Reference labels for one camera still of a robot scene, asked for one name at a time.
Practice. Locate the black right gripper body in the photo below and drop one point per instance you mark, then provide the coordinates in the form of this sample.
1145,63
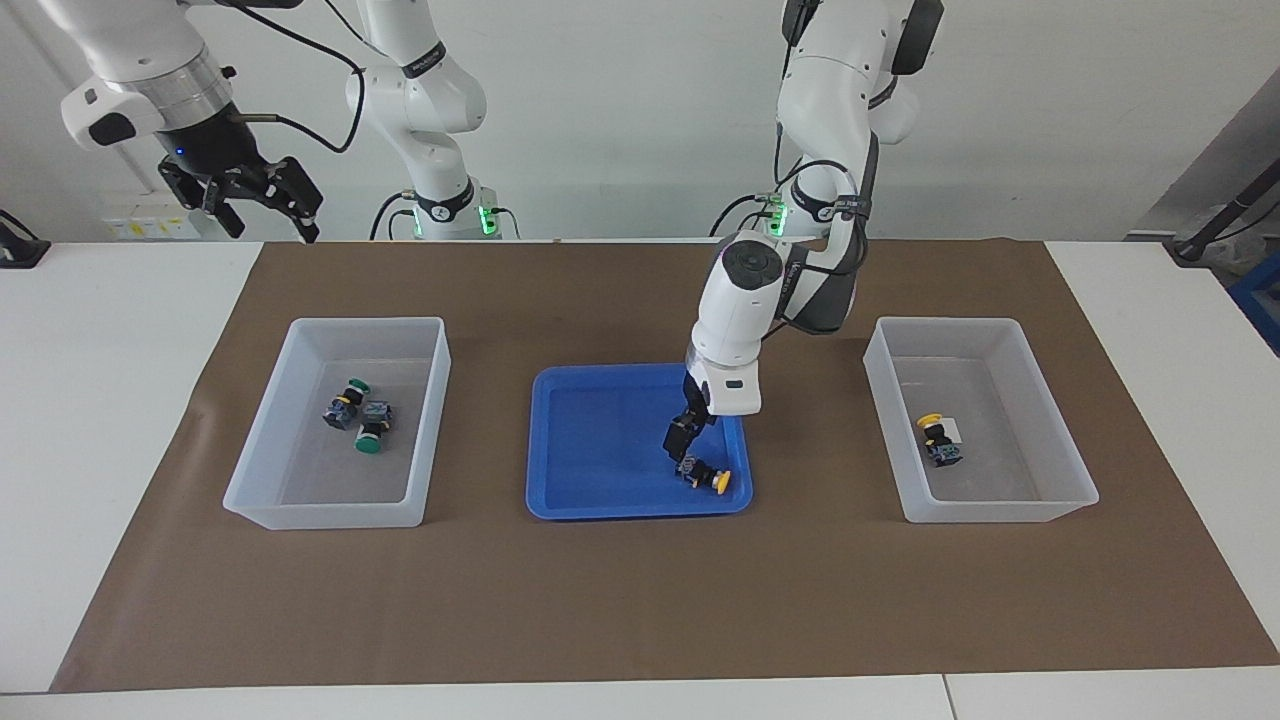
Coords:
215,155

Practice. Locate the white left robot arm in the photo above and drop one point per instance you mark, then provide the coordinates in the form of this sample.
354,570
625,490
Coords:
740,300

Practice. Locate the translucent white plastic box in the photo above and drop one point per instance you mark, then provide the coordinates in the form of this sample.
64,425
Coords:
320,515
1000,510

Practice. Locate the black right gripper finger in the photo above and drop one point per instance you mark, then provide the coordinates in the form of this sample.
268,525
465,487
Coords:
224,208
300,190

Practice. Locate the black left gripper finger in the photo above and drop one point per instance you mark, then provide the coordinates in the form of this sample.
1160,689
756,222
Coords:
683,438

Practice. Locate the black desk clamp base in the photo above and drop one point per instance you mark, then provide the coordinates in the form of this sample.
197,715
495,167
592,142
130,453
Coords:
20,250

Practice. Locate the small white paper label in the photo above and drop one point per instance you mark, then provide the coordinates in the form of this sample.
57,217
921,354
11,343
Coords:
955,428

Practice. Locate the black stand pole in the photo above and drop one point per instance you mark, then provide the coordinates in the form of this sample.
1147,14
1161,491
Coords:
1225,215

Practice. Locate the yellow push button switch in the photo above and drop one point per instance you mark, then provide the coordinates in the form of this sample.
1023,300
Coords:
712,480
940,445

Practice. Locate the white wall socket box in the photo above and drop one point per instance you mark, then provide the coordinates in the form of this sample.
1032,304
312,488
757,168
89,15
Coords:
135,220

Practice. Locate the brown paper table mat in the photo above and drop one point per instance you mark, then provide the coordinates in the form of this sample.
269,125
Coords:
640,600

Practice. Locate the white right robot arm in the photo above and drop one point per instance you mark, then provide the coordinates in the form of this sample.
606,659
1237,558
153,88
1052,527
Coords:
130,40

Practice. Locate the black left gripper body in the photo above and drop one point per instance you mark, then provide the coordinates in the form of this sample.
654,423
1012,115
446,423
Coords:
698,405

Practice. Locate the blue plastic tray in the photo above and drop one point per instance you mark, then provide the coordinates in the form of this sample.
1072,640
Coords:
590,440

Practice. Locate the blue plastic crate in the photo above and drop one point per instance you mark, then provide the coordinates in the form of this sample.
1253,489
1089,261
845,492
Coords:
1262,300

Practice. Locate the green push button switch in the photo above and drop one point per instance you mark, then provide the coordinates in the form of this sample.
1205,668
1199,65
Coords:
372,425
342,410

